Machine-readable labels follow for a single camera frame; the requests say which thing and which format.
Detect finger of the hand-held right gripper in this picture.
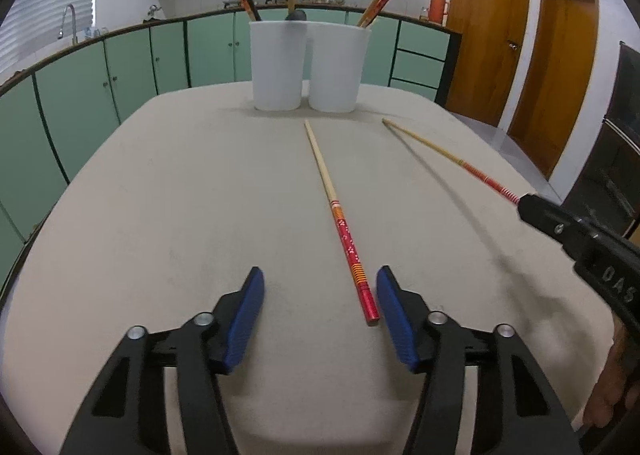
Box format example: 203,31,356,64
517,192,592,260

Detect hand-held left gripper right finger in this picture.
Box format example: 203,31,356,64
376,265,583,455

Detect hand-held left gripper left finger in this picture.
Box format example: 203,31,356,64
60,266,266,455

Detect red patterned wooden chopstick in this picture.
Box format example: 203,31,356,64
303,120,382,327

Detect red striped wooden chopstick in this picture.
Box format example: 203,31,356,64
382,118,524,209

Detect white plastic cup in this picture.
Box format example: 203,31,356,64
305,21,373,114
248,20,307,111

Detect person's right hand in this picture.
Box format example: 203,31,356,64
582,330,633,430

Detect black appliance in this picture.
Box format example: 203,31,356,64
562,40,640,247

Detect plain wooden door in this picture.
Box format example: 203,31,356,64
507,0,600,181

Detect green cabinet drawer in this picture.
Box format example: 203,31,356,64
399,21,450,62
389,79,440,102
393,50,445,84

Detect green base cabinet run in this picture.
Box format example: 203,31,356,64
0,5,463,298

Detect chrome sink faucet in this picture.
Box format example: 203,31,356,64
57,4,79,44

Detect white window blind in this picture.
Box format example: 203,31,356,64
0,0,104,86

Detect wooden door with handle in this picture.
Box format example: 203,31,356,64
444,0,532,129

